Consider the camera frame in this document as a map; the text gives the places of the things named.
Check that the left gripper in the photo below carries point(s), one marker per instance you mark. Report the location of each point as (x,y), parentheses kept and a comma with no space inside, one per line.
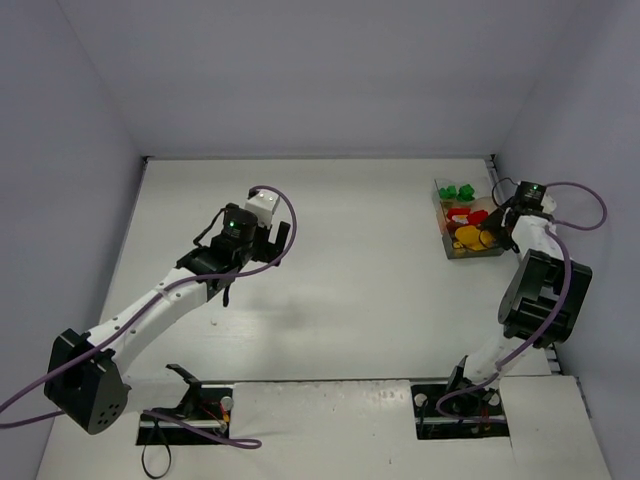
(273,243)

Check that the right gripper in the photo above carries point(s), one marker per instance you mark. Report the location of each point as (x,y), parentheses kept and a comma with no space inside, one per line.
(500,224)

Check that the red long lego brick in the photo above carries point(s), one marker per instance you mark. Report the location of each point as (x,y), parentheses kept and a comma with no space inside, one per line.
(477,217)

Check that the yellow round printed lego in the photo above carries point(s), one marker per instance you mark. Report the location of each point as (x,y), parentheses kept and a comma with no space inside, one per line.
(469,236)

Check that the red round flower lego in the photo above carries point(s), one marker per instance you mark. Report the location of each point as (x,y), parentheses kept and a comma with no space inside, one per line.
(458,216)

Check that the green sloped lego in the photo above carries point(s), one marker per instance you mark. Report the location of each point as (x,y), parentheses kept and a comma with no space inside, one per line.
(447,193)

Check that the green square lego brick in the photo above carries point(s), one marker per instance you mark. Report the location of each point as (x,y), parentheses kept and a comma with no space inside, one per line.
(466,193)

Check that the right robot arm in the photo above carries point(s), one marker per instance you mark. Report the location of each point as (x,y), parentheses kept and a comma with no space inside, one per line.
(539,308)

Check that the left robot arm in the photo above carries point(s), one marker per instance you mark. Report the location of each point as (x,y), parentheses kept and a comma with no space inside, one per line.
(86,372)

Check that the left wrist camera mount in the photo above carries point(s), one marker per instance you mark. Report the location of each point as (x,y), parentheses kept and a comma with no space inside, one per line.
(263,204)

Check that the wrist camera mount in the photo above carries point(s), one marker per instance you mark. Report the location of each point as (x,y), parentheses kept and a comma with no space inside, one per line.
(548,204)
(263,204)

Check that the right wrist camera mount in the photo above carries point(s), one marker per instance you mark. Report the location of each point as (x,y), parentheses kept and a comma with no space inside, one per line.
(548,204)

